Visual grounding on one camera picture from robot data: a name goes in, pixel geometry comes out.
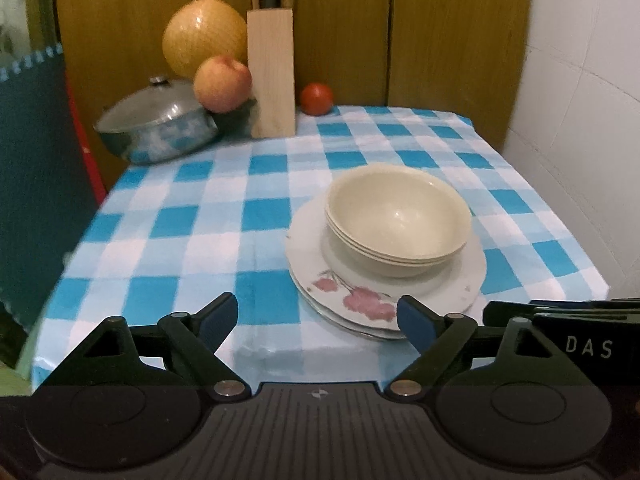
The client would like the red board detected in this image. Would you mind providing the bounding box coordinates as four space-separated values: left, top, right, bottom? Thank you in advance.
65 72 108 198

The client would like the cream bowl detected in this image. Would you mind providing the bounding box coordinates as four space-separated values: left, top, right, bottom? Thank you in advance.
325 164 473 258
330 232 466 280
326 217 470 267

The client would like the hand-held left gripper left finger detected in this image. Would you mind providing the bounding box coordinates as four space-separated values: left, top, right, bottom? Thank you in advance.
45 292 251 401

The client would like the wooden cabinet door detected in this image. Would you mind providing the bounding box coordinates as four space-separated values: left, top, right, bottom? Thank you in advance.
52 0 197 111
200 0 394 107
392 0 533 153

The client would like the green cloth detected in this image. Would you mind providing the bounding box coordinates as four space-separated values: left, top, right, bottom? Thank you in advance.
0 330 36 396

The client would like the red tomato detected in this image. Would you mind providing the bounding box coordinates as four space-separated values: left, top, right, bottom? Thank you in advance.
300 83 334 116

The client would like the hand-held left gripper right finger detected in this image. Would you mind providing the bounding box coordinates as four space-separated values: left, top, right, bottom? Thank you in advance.
385 296 591 401

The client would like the yellow pomelo in net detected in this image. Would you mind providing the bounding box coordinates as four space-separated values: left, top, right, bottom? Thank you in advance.
162 0 249 81

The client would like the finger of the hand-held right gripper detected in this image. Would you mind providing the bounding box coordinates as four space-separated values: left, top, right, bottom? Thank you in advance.
530 297 640 315
482 300 536 327

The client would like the blue white checkered tablecloth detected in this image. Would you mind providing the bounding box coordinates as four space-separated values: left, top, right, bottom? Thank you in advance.
30 105 611 396

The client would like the white plate with red flowers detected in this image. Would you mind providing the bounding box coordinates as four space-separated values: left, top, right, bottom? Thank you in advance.
286 191 488 331
289 265 481 336

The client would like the steel pot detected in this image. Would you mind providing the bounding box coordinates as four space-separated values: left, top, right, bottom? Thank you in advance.
95 100 256 166

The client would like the red apple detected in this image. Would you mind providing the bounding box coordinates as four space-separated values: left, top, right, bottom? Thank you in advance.
193 56 252 114

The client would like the wooden knife block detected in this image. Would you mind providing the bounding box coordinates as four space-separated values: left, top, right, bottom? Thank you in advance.
246 7 297 139

